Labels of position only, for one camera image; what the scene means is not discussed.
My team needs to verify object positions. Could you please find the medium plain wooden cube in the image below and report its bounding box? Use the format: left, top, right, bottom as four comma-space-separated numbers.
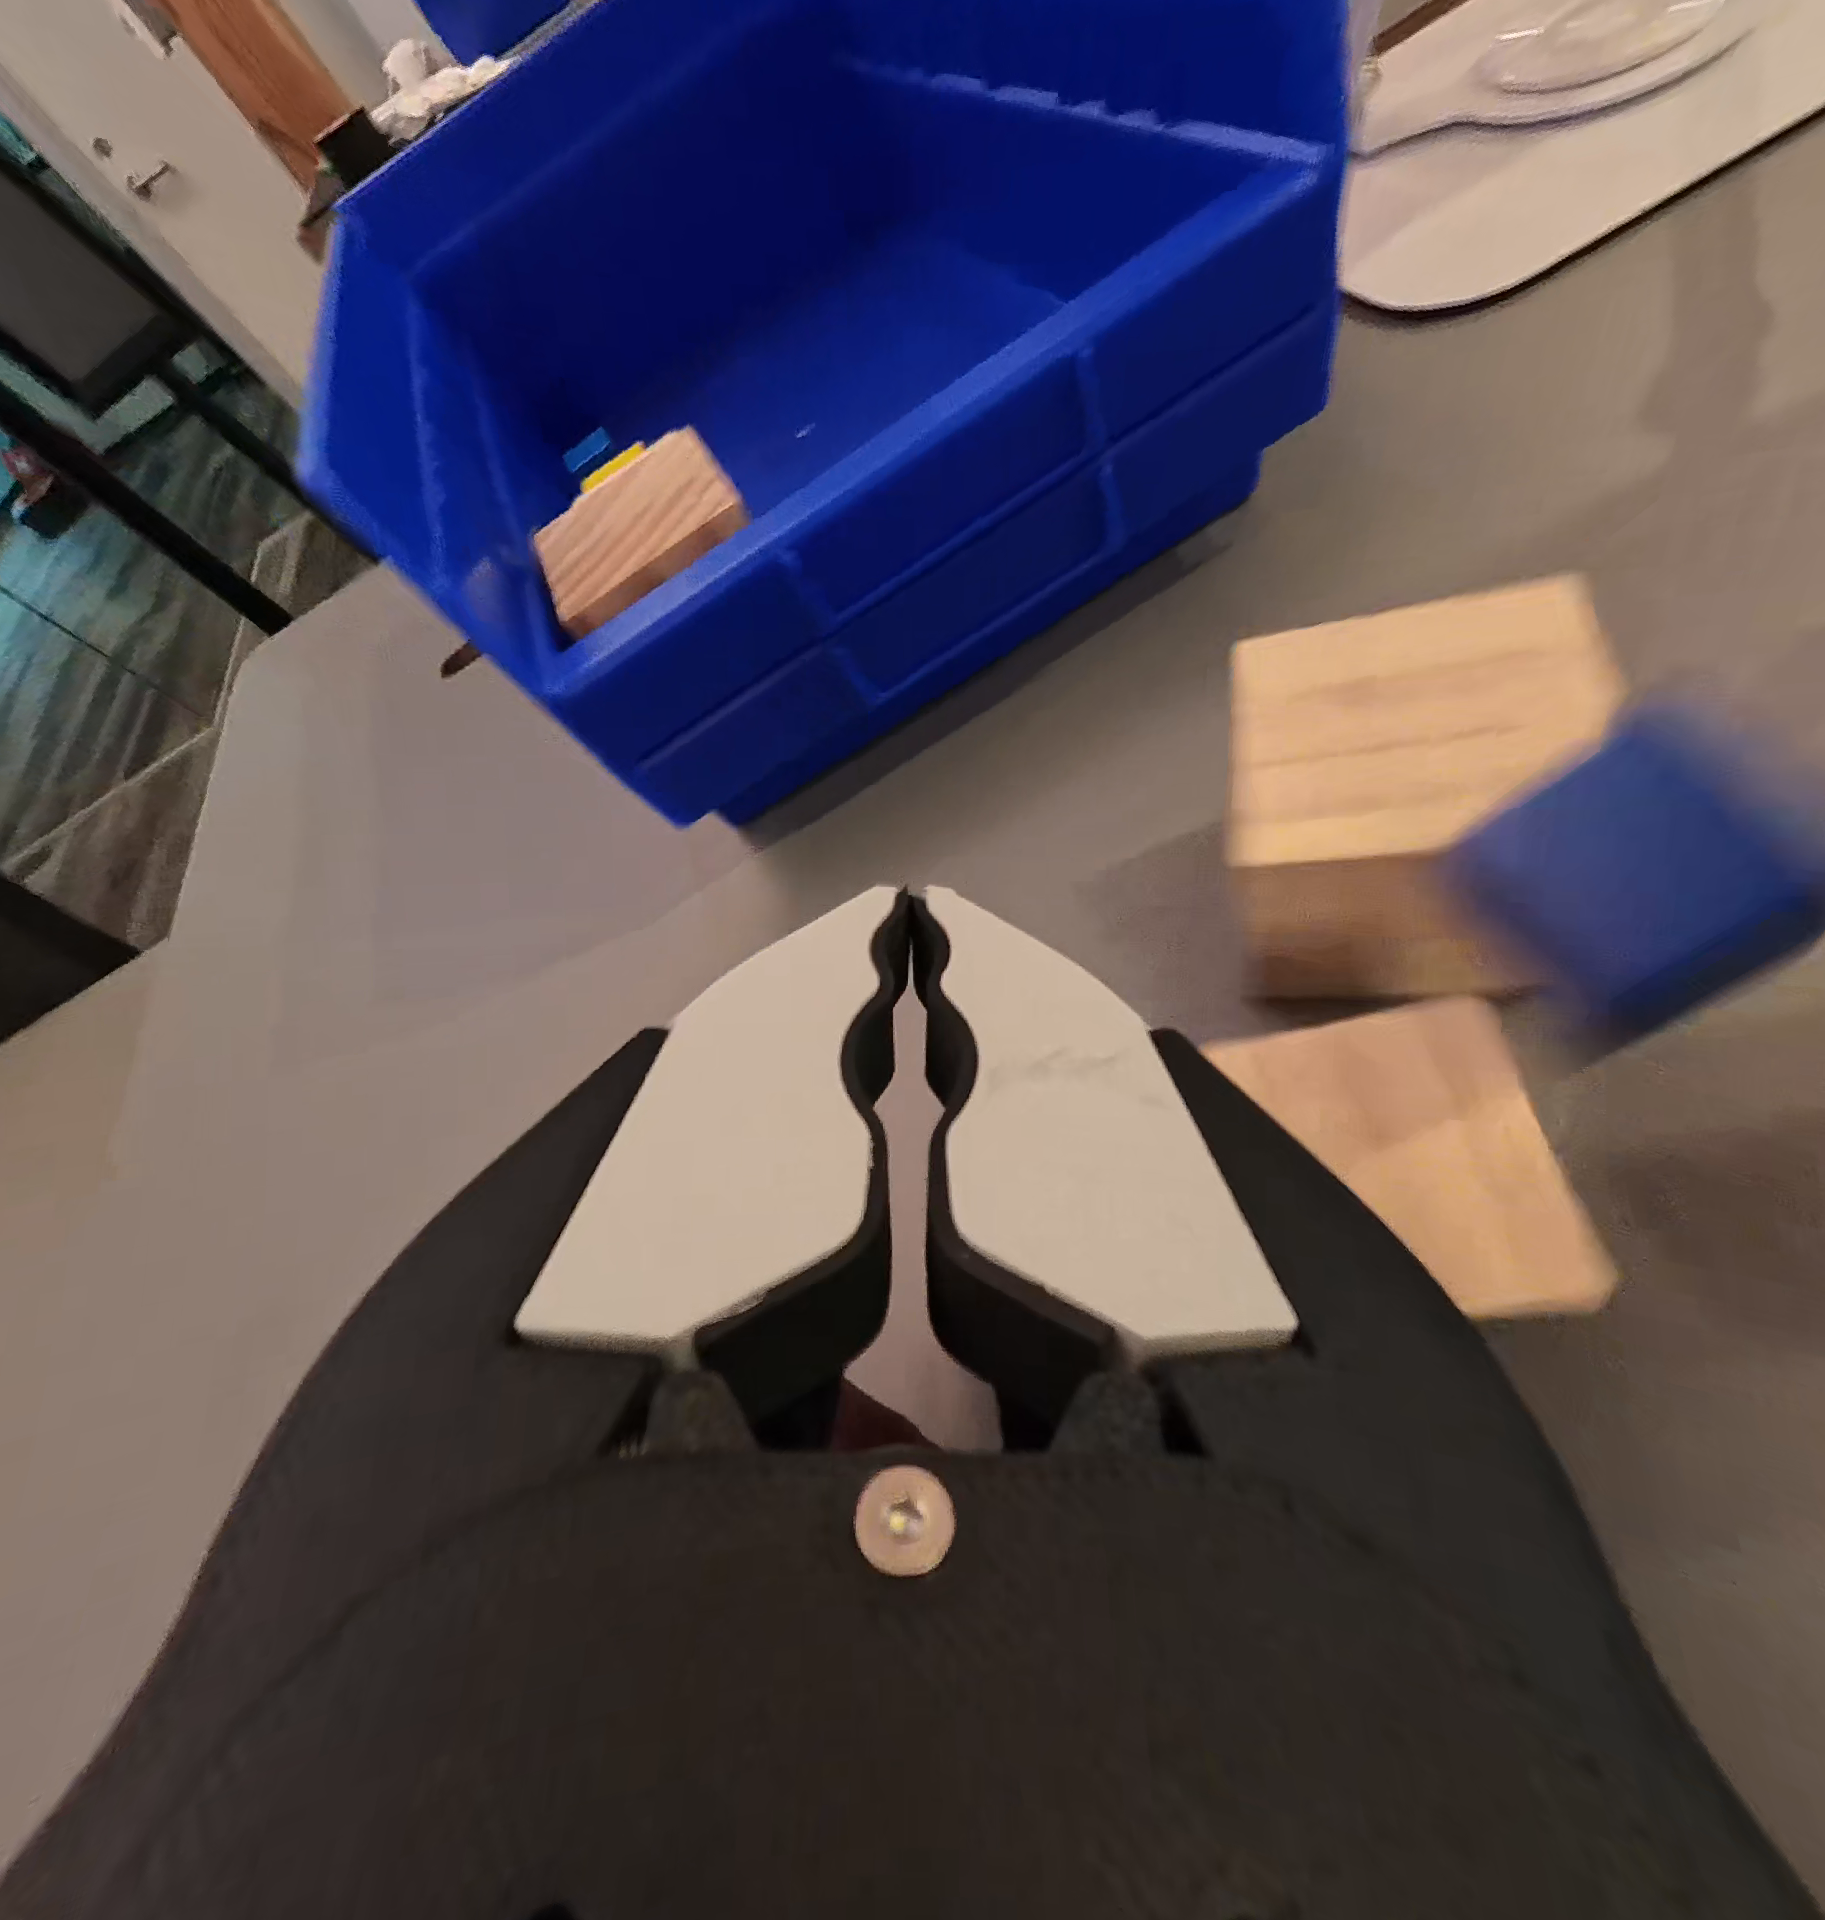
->
1200, 997, 1621, 1322

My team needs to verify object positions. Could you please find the large plain wooden cube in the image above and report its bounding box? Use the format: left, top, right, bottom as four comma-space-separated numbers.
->
1228, 574, 1626, 1005

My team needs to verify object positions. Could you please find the small blue wooden cube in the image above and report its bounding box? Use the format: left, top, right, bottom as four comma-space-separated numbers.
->
1443, 706, 1825, 1058

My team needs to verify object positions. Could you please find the white crumpled paper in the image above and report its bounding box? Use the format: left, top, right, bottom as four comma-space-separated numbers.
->
368, 44, 512, 139

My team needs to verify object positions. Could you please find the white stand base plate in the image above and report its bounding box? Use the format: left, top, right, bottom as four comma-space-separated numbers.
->
1338, 0, 1825, 315

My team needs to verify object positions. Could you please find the blue plastic bin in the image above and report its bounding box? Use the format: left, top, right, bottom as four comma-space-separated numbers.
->
294, 0, 1352, 830
417, 0, 575, 62

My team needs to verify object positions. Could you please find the black metal table frame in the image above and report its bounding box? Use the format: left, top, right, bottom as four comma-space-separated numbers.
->
0, 91, 299, 639

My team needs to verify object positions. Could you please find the grained wooden cube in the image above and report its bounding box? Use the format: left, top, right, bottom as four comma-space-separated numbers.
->
530, 427, 751, 648

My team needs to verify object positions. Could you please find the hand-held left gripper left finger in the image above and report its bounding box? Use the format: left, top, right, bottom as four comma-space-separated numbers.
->
514, 885, 914, 1456

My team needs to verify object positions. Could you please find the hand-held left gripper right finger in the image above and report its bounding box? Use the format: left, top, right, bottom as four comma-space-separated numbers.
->
912, 885, 1297, 1456

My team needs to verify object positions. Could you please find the brown wooden door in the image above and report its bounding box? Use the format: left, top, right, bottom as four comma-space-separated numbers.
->
147, 0, 367, 188

